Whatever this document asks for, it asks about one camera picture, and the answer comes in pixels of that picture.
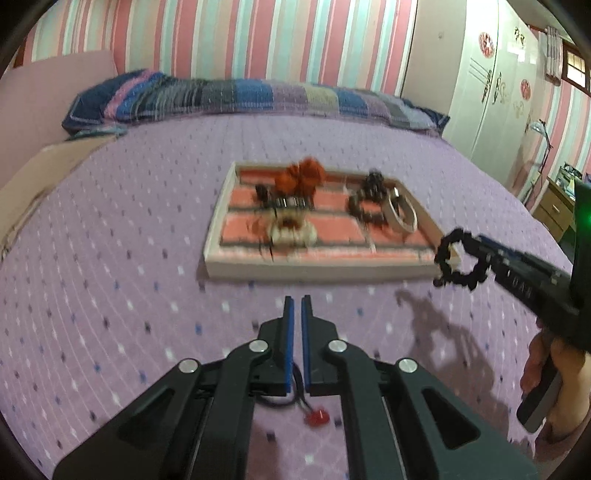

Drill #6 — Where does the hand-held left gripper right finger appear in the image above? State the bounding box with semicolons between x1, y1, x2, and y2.
301;295;541;480

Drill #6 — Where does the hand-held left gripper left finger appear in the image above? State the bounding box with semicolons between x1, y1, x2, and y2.
53;295;296;480

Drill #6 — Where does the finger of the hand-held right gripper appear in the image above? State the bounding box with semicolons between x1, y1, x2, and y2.
478;235;561;281
485;251;575;319

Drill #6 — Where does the black scrunchie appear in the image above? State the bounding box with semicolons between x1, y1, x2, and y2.
434;228;489;291

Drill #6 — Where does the red pendant black cord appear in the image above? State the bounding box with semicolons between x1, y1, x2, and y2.
255;369;331;428

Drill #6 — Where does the brick pattern tray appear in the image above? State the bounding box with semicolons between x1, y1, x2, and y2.
203;161;451;282

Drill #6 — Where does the fluffy cream keychain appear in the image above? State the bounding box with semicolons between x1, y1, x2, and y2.
256;196;319;264

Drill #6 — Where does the person's right hand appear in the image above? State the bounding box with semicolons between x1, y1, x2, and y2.
520;330;591;444

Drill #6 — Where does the wooden nightstand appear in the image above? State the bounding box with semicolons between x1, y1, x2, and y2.
531;178;578;241

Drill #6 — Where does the white bangle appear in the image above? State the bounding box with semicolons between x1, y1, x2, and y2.
382;187;419;234

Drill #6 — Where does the desk lamp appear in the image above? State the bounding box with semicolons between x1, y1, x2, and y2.
526;119;555;188

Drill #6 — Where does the white wardrobe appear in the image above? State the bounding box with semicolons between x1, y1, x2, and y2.
445;0;541;183

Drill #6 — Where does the orange scrunchie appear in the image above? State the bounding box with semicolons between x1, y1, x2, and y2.
274;158;326;206

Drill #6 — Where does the purple dotted bedspread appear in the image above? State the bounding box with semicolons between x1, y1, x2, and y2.
0;113;578;480

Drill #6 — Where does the brown framed window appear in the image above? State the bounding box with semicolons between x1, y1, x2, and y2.
566;46;591;95

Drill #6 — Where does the long patchwork pillow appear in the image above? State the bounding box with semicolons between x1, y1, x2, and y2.
62;69;451;137

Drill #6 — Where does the pink headboard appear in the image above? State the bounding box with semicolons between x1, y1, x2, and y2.
0;50;118;185

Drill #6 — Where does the dark small bead bracelet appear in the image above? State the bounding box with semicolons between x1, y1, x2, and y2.
362;171;387;201

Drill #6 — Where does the grey ribbed wall fixture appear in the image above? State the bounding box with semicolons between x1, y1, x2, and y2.
545;27;565;87

